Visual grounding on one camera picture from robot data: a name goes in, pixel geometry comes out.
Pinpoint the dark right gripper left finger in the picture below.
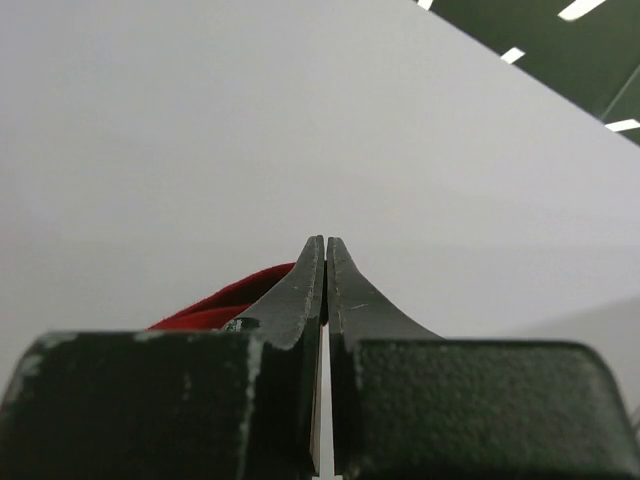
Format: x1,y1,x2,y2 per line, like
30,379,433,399
1,236,324,479

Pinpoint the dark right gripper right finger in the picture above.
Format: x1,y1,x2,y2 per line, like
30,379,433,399
325,237,639,479

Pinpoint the dark red t-shirt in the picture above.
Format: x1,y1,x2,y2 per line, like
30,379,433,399
148,263,294,330

